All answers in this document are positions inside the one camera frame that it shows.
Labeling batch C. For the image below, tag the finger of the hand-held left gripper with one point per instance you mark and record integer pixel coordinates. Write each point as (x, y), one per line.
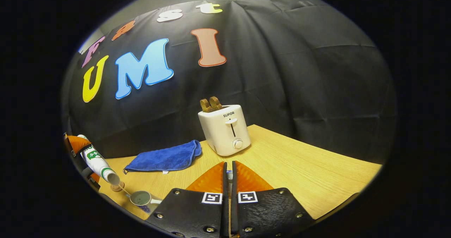
(95, 181)
(77, 144)

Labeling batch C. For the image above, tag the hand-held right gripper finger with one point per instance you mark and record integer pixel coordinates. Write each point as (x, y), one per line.
(225, 213)
(234, 213)

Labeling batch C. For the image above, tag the white green label water bottle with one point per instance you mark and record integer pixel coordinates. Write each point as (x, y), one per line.
(97, 160)

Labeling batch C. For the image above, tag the round brown coaster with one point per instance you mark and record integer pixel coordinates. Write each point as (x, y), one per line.
(118, 187)

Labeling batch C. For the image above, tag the white blue patterned teacup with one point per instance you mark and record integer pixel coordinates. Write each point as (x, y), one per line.
(141, 198)

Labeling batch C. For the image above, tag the blue towel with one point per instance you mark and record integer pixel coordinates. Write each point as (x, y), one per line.
(165, 157)

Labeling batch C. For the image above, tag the white toaster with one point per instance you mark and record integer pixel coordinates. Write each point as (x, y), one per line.
(223, 132)

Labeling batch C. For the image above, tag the black backdrop cloth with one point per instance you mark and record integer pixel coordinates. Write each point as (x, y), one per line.
(299, 83)

